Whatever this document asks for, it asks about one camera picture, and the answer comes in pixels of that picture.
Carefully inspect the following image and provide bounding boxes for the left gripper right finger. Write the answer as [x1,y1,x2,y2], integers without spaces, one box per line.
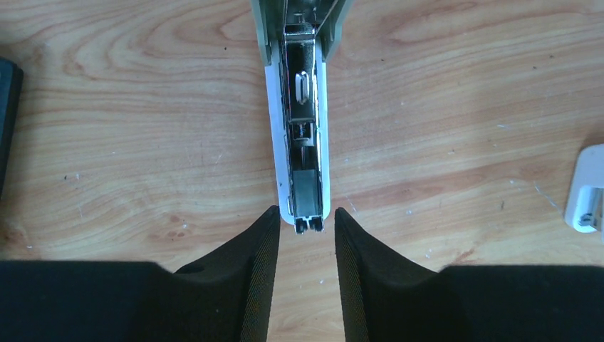
[334,208,603,341]

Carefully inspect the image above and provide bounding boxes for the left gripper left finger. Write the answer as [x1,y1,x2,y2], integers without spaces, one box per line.
[1,206,281,341]

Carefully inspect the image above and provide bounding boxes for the grey white stapler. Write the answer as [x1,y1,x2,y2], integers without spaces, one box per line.
[251,1,353,234]

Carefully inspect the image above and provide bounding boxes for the black white checkerboard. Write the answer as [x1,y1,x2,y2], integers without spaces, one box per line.
[1,57,24,193]

